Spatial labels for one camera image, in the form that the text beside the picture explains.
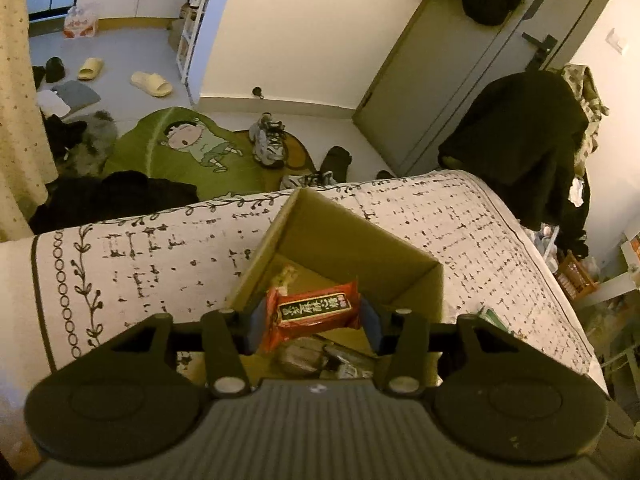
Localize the checkered beige cloth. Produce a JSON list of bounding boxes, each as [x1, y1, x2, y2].
[[560, 64, 611, 177]]

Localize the grey fluffy cloth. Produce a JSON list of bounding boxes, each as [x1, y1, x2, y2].
[[67, 110, 120, 174]]

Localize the black coat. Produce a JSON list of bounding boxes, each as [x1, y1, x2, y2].
[[439, 71, 592, 257]]

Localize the brown cardboard box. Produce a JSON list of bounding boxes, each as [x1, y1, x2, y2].
[[175, 187, 446, 392]]

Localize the white plastic clutter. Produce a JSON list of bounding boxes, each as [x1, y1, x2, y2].
[[524, 224, 562, 272]]

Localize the black slippers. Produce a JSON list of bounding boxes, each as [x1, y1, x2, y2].
[[32, 57, 66, 86]]

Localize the white shelf rack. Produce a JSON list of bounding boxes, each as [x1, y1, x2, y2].
[[177, 0, 217, 89]]

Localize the black cloth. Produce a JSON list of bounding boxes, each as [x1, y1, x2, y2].
[[30, 171, 201, 236]]

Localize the pile of snack packets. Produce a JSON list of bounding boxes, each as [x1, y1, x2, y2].
[[477, 305, 512, 334]]

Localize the green cartoon rug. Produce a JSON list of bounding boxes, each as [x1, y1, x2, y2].
[[102, 106, 266, 202]]

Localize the grey white sneaker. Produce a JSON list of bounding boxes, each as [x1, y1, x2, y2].
[[248, 114, 286, 141], [251, 130, 288, 169], [280, 171, 336, 191]]

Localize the white printed bedspread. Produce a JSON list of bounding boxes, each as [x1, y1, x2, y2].
[[0, 170, 609, 396]]

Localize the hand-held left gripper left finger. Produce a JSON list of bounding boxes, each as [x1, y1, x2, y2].
[[55, 297, 268, 399]]

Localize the red snack packet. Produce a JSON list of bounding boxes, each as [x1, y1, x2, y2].
[[261, 280, 362, 354]]

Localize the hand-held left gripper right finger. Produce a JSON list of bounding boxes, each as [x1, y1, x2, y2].
[[360, 298, 586, 396]]

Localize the grey door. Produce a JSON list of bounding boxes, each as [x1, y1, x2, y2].
[[352, 0, 613, 179]]

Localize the white desk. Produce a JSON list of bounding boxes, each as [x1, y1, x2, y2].
[[574, 260, 640, 371]]

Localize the white cloth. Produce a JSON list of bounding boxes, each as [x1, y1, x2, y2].
[[37, 90, 71, 118]]

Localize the dotted cream curtain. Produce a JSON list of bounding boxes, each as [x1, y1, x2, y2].
[[0, 0, 59, 242]]

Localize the black shoe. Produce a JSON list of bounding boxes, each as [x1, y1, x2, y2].
[[319, 146, 354, 182]]

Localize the beige snack packet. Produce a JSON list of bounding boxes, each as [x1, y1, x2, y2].
[[272, 265, 301, 297]]

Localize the red white plastic bag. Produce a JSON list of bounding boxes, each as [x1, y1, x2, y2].
[[63, 3, 100, 40]]

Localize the orange wicker basket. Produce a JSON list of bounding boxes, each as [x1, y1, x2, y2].
[[555, 250, 599, 302]]

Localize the dark snack packet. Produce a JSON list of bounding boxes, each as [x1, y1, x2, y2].
[[322, 344, 376, 380]]

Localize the brown snack packet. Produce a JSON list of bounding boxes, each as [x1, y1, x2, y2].
[[279, 339, 328, 377]]

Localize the black door handle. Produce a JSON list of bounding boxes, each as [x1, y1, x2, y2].
[[521, 32, 558, 72]]

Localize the beige slipper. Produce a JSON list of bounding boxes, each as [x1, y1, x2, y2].
[[77, 57, 105, 81], [131, 71, 174, 98]]

